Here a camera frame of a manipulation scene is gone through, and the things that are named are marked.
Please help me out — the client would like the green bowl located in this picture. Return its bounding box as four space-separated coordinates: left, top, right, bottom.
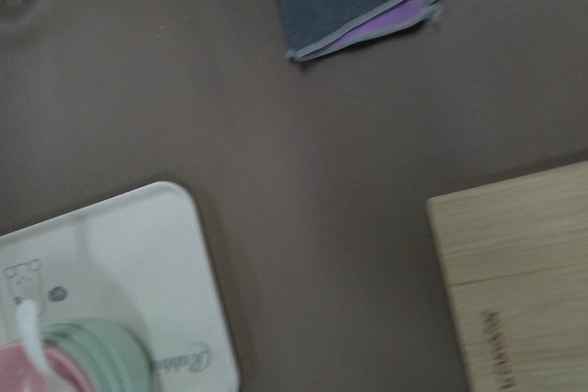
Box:
41 318 153 392

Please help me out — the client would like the purple cloth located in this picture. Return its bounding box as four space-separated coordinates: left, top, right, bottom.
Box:
328 0 427 50

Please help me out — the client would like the pink bowl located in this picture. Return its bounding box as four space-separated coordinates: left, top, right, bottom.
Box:
1 342 95 392

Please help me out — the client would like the white pearl spoon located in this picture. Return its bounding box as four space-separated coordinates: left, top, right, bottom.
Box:
16 299 51 378

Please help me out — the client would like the wooden cutting board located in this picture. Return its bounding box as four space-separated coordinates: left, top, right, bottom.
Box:
426 162 587 391

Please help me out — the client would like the white tray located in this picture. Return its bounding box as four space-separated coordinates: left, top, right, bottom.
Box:
1 182 241 391

